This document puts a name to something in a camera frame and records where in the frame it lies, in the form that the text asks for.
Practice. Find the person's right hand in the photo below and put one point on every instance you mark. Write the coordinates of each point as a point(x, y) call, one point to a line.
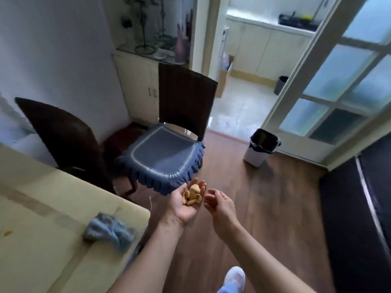
point(223, 213)

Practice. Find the person's left hand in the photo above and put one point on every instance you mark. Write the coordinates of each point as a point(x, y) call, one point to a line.
point(178, 212)

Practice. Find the peanut shells handful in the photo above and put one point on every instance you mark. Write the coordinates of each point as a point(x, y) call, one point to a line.
point(193, 194)

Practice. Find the blue grey rag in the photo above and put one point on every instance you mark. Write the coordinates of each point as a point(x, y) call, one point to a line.
point(107, 230)

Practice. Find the person's left forearm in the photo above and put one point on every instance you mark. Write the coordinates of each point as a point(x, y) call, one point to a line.
point(149, 262)

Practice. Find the person's right forearm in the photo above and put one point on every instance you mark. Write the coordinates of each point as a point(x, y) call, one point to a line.
point(262, 265)

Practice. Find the person's white shoe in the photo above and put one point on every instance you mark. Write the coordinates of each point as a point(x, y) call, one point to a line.
point(234, 276)

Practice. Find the person's blue trouser leg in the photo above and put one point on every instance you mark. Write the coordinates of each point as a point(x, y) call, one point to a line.
point(227, 289)

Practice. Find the yellow dining table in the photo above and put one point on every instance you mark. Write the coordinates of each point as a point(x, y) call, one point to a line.
point(45, 241)

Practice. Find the blue ruffled seat cushion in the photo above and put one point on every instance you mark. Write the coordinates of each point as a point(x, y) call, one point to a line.
point(162, 155)

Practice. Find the white bin black liner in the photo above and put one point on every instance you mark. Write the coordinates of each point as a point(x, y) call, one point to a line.
point(261, 149)

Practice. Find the dark red stool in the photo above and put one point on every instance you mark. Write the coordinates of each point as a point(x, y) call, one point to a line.
point(122, 138)

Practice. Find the dark wooden chair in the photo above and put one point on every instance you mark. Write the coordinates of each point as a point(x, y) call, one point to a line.
point(186, 97)
point(67, 140)

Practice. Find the dark grey refrigerator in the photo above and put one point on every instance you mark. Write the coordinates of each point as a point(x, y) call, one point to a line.
point(345, 225)

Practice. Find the black kitchen bin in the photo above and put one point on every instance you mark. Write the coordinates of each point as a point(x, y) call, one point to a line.
point(280, 85)

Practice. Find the white bowl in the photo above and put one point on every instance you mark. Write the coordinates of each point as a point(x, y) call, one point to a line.
point(161, 54)

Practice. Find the cream framed glass door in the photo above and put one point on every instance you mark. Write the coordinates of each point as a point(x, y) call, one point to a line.
point(304, 73)

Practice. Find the pink vase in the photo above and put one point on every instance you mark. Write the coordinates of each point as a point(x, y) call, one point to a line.
point(181, 45)

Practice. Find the cream kitchen cabinets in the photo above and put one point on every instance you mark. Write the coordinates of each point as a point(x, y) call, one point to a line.
point(265, 48)

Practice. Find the black metal stand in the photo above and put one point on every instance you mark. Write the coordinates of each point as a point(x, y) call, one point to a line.
point(143, 27)

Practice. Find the black countertop appliance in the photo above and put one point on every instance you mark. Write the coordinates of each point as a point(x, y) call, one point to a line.
point(297, 22)

